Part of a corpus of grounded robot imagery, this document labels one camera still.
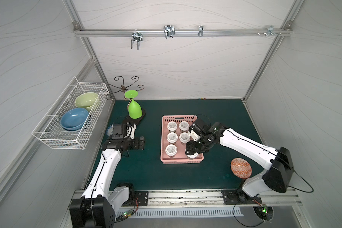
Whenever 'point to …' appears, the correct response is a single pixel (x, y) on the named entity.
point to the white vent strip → (180, 212)
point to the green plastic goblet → (134, 109)
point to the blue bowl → (73, 119)
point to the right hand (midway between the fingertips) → (190, 151)
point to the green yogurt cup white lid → (172, 126)
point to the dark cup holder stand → (119, 83)
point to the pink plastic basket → (181, 157)
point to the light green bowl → (86, 100)
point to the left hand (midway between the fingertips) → (137, 141)
